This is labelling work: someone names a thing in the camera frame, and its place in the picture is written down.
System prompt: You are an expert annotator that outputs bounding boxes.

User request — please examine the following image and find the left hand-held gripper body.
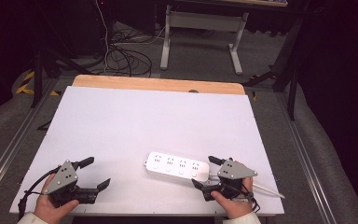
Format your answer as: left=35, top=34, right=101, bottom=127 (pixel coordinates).
left=41, top=159, right=99, bottom=206

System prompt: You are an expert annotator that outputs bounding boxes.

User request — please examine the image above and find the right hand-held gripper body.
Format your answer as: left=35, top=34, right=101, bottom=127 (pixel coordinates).
left=201, top=159, right=259, bottom=202

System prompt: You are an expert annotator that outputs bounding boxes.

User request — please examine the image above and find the white power strip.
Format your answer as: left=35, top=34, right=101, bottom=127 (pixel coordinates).
left=143, top=150, right=211, bottom=184

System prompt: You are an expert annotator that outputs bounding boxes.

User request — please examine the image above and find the person's left hand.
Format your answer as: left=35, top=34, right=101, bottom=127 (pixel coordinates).
left=34, top=173, right=80, bottom=224

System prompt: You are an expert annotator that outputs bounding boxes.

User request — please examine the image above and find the person's right hand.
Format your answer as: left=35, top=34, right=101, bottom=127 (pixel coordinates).
left=210, top=175, right=256, bottom=220

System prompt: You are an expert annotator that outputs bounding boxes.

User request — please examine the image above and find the white foam board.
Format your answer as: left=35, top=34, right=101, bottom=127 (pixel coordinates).
left=8, top=85, right=285, bottom=217

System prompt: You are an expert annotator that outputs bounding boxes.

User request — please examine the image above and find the black metal stand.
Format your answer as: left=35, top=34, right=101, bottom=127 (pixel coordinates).
left=241, top=15, right=307, bottom=121

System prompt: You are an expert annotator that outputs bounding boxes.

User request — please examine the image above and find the yellow black floor tape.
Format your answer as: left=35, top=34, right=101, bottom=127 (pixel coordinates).
left=14, top=70, right=61, bottom=97

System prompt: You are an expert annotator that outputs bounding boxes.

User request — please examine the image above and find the wooden table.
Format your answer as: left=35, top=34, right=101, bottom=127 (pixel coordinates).
left=71, top=74, right=246, bottom=96

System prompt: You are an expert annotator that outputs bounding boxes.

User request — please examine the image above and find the black tripod stand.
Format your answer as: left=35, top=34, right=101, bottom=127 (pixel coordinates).
left=31, top=0, right=91, bottom=109

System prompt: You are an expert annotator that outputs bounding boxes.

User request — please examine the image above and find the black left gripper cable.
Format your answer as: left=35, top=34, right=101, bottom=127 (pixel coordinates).
left=17, top=165, right=63, bottom=219

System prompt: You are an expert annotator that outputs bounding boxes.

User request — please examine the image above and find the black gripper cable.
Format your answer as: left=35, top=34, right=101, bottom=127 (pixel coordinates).
left=17, top=165, right=63, bottom=219
left=227, top=182, right=261, bottom=214

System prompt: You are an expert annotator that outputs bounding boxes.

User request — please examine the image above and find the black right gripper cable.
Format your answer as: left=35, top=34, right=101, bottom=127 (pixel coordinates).
left=227, top=182, right=261, bottom=214

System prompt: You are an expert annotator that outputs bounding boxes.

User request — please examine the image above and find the white power strip cable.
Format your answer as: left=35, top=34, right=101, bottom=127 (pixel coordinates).
left=208, top=174, right=286, bottom=200

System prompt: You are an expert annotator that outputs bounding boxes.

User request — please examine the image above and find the metal floor rail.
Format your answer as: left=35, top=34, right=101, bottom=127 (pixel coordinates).
left=275, top=92, right=338, bottom=224
left=0, top=77, right=61, bottom=204

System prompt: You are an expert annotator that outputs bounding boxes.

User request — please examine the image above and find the tangle of black floor cables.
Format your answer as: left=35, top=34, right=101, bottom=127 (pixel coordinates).
left=103, top=22, right=169, bottom=78

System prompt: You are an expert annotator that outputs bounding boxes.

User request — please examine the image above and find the white hanging cable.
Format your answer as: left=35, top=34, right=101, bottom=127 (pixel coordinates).
left=94, top=0, right=110, bottom=75

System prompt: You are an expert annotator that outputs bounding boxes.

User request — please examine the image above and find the grey metal desk frame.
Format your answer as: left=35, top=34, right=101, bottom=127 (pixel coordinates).
left=159, top=4, right=250, bottom=76

